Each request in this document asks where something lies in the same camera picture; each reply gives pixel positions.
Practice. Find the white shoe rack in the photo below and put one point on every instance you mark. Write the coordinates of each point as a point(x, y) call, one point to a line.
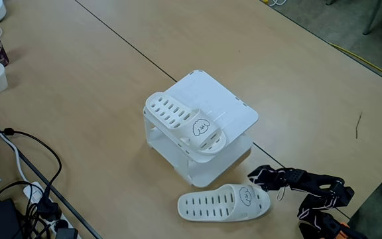
point(217, 99)

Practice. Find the white slipper with dog print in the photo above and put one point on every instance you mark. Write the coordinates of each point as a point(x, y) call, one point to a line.
point(211, 204)
point(184, 126)

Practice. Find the black power plug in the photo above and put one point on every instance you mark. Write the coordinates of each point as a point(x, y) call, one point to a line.
point(49, 209)

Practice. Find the white power strip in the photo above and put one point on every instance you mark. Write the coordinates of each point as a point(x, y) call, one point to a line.
point(33, 192)

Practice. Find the black power brick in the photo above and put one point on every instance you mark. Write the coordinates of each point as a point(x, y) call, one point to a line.
point(3, 220)

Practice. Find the thin dark twig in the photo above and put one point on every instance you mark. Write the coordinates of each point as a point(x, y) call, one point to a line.
point(358, 124)

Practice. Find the grey chair leg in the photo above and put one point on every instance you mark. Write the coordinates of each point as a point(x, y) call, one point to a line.
point(373, 16)

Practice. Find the black plug-in adapter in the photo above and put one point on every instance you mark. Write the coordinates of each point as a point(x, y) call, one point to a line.
point(66, 234)

